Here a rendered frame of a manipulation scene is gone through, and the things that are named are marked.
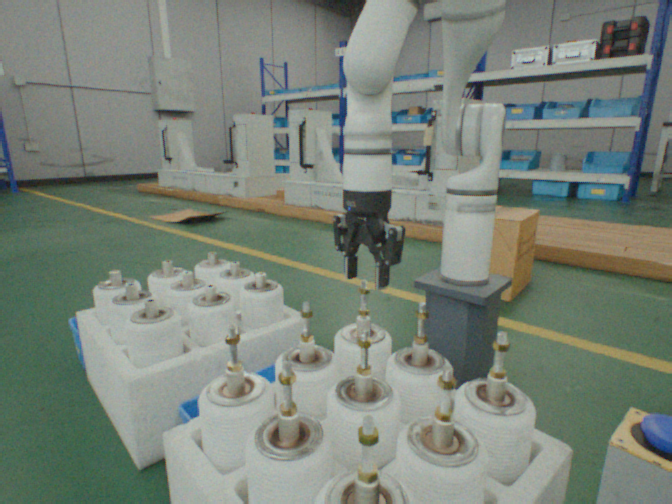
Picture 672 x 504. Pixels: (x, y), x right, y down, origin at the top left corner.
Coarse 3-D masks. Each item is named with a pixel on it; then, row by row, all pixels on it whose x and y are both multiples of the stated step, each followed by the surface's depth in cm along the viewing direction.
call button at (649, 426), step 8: (648, 416) 36; (656, 416) 36; (664, 416) 36; (648, 424) 35; (656, 424) 35; (664, 424) 35; (648, 432) 35; (656, 432) 34; (664, 432) 34; (648, 440) 35; (656, 440) 34; (664, 440) 34; (664, 448) 34
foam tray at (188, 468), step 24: (168, 432) 56; (192, 432) 56; (168, 456) 55; (192, 456) 52; (552, 456) 52; (168, 480) 58; (192, 480) 49; (216, 480) 48; (240, 480) 48; (528, 480) 48; (552, 480) 49
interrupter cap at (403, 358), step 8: (400, 352) 62; (408, 352) 62; (432, 352) 62; (400, 360) 60; (408, 360) 61; (432, 360) 60; (440, 360) 60; (400, 368) 58; (408, 368) 58; (416, 368) 58; (424, 368) 58; (432, 368) 58; (440, 368) 58
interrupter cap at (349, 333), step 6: (354, 324) 72; (372, 324) 72; (342, 330) 69; (348, 330) 69; (354, 330) 70; (372, 330) 70; (378, 330) 69; (342, 336) 67; (348, 336) 67; (354, 336) 68; (372, 336) 68; (378, 336) 67; (384, 336) 67; (354, 342) 65; (372, 342) 65; (378, 342) 66
